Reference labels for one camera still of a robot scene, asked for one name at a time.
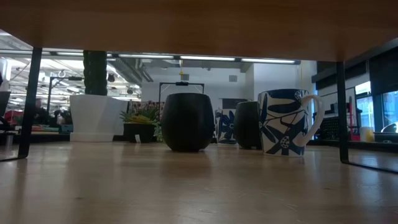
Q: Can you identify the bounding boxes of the black mug green inside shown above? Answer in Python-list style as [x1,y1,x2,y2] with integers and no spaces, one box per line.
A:
[160,92,215,153]

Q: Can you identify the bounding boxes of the black aluminium table frame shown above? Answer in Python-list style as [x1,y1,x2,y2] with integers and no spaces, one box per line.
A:
[0,132,398,154]

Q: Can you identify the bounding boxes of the wooden shelf black legs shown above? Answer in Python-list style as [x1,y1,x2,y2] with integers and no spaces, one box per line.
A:
[0,0,398,174]

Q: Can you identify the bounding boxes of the white mug blue floral print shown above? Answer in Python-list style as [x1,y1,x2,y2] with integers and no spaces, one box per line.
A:
[214,108,239,146]
[257,88,325,157]

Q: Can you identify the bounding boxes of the black mug orange inside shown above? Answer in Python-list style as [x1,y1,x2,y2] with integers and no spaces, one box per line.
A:
[233,101,262,151]

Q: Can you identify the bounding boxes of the person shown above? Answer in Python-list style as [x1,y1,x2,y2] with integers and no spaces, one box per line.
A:
[33,98,50,125]

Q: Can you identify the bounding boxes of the cactus in white planter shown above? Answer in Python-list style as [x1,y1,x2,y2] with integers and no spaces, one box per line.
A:
[70,50,129,143]

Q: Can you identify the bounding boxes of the fluorescent ceiling light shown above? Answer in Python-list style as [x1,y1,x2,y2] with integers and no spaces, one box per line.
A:
[180,55,236,62]
[118,54,175,60]
[241,57,295,65]

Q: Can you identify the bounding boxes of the succulent in black pot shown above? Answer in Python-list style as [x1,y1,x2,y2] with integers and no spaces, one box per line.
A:
[119,101,163,144]

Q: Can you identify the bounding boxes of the red floor stand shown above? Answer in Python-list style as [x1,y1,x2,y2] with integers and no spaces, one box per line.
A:
[346,95,361,142]

